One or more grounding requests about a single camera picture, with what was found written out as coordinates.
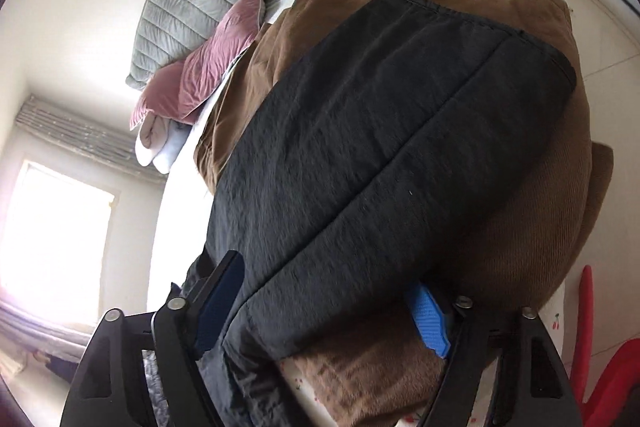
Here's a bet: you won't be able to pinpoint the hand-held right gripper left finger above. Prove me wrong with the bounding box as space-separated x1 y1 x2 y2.
60 250 246 427

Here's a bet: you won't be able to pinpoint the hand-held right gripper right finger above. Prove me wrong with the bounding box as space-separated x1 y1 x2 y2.
404 283 585 427

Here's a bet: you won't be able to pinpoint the black pants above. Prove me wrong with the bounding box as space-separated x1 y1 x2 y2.
181 0 577 427

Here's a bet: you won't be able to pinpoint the red plastic chair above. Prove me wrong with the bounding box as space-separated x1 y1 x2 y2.
569 265 640 427

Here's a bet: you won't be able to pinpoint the white folded pillow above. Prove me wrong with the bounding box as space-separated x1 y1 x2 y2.
135 114 193 174

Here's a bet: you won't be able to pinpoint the window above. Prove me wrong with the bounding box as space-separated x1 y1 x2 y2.
0 159 121 333

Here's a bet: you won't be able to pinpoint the grey curtain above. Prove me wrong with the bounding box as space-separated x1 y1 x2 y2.
15 94 166 180

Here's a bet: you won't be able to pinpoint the pink pillow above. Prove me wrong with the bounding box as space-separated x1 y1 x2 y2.
130 0 266 130

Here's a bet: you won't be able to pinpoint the brown corduroy garment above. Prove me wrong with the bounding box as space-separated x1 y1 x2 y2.
192 0 615 427

